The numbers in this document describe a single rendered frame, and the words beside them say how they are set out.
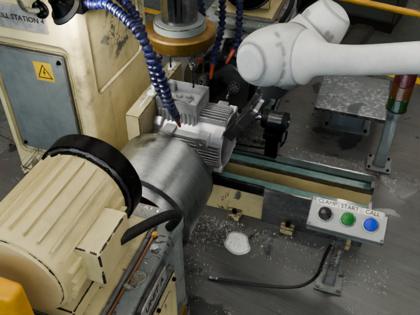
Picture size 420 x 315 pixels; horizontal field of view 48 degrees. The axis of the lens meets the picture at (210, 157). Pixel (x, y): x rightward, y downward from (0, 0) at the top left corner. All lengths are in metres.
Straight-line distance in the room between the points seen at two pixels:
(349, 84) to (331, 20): 0.87
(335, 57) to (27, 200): 0.56
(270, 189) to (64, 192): 0.72
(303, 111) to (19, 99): 1.04
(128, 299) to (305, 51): 0.53
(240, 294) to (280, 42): 0.67
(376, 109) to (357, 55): 0.89
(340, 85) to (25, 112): 1.10
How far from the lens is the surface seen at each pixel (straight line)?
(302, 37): 0.90
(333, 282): 1.31
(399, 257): 1.44
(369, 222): 1.11
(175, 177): 1.06
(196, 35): 1.19
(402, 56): 0.90
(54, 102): 1.31
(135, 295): 0.85
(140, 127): 1.26
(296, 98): 1.96
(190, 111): 1.29
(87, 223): 0.75
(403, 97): 1.52
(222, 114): 1.30
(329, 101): 1.75
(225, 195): 1.41
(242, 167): 1.46
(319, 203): 1.12
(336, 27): 1.02
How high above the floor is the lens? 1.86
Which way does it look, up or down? 41 degrees down
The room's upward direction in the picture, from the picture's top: straight up
